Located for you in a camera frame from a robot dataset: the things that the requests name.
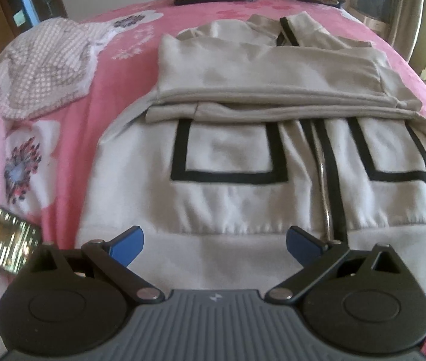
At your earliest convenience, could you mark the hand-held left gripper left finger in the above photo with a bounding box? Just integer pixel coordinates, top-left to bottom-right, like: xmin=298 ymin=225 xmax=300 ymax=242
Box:
xmin=29 ymin=226 xmax=163 ymax=303

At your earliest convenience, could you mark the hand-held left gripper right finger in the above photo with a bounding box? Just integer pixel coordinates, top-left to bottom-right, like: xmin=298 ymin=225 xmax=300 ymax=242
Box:
xmin=266 ymin=226 xmax=401 ymax=303

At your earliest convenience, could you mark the beige zip jacket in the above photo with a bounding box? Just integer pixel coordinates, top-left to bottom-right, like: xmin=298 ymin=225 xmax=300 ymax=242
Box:
xmin=76 ymin=11 xmax=426 ymax=301

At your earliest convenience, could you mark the smartphone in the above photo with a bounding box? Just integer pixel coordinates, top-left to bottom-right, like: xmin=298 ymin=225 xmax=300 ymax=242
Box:
xmin=0 ymin=192 xmax=43 ymax=275

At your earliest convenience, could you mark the pink floral blanket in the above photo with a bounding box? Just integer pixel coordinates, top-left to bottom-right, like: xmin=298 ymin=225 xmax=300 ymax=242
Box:
xmin=0 ymin=0 xmax=426 ymax=361

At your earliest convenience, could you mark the beige checked cloth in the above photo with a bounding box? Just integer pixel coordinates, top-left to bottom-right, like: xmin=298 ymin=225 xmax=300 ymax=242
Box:
xmin=0 ymin=17 xmax=118 ymax=119

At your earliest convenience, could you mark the beige curtain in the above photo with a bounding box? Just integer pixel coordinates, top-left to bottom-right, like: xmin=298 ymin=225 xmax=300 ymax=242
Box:
xmin=386 ymin=0 xmax=426 ymax=64

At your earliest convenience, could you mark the dark folded cloth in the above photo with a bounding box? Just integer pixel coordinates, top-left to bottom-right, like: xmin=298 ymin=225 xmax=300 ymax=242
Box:
xmin=173 ymin=0 xmax=259 ymax=7

